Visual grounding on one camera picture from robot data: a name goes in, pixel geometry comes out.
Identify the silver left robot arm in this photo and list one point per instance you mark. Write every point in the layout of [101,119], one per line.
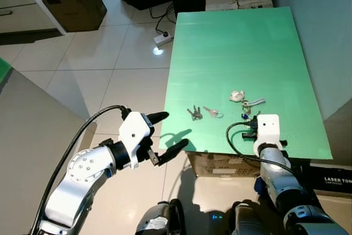
[82,171]

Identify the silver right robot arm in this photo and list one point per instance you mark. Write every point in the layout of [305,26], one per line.
[280,180]

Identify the robot left leg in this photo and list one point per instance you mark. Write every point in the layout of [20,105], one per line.
[159,221]

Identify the white power strip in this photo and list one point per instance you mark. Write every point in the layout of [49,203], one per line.
[163,39]

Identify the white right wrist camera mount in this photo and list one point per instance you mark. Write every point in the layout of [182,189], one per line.
[269,127]

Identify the bunch of silver keys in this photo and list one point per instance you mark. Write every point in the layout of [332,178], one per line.
[194,114]

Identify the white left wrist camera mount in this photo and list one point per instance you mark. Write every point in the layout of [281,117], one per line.
[133,130]

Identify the long silver key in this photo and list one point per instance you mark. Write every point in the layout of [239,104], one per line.
[255,102]

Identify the robot right leg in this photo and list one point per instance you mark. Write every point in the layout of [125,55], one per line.
[253,221]

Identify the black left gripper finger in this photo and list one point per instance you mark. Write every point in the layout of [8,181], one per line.
[175,149]
[158,117]

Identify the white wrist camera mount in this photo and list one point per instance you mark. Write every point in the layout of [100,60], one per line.
[269,127]
[133,130]

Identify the brown labelled cardboard box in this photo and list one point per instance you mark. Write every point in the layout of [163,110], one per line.
[220,164]

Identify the grey cabinet top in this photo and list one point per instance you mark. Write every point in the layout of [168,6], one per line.
[27,136]

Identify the robot leg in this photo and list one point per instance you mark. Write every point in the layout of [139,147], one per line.
[159,221]
[253,221]

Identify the open brown cardboard box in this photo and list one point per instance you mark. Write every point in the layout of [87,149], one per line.
[77,6]

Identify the black laser toner box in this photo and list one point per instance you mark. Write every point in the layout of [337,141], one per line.
[330,180]

